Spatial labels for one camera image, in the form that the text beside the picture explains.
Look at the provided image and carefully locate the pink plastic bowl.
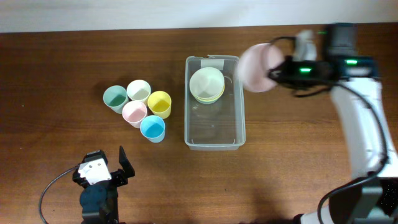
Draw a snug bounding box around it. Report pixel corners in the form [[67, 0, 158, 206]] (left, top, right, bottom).
[[235, 43, 284, 93]]

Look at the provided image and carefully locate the yellow plastic bowl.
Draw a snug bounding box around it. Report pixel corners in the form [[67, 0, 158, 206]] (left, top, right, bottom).
[[194, 85, 225, 101]]

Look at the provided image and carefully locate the green plastic bowl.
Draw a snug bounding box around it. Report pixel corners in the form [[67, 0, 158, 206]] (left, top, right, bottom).
[[196, 99, 217, 105]]

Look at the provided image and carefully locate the cream plastic bowl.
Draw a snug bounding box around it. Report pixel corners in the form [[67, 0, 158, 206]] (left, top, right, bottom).
[[189, 67, 224, 100]]

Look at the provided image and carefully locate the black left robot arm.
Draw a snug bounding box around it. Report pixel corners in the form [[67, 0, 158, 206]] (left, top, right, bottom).
[[72, 146, 135, 224]]

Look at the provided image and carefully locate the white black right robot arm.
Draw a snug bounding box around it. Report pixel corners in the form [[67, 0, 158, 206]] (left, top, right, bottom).
[[266, 23, 397, 223]]

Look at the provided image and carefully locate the clear plastic container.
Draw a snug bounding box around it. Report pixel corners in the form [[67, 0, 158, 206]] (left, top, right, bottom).
[[184, 55, 246, 151]]

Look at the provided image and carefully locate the blue plastic cup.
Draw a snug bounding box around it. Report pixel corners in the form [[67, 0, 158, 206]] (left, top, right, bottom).
[[140, 115, 165, 143]]

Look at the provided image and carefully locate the pink plastic cup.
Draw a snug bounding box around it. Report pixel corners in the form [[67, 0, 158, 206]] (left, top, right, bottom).
[[122, 101, 147, 129]]

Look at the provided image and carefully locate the green plastic cup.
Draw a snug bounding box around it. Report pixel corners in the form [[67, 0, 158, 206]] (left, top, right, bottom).
[[103, 85, 129, 114]]

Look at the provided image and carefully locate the yellow plastic cup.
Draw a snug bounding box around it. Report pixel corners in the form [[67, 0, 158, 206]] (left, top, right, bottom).
[[147, 91, 172, 119]]

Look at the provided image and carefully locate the cream plastic cup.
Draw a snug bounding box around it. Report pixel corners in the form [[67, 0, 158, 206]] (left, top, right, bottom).
[[126, 80, 152, 105]]

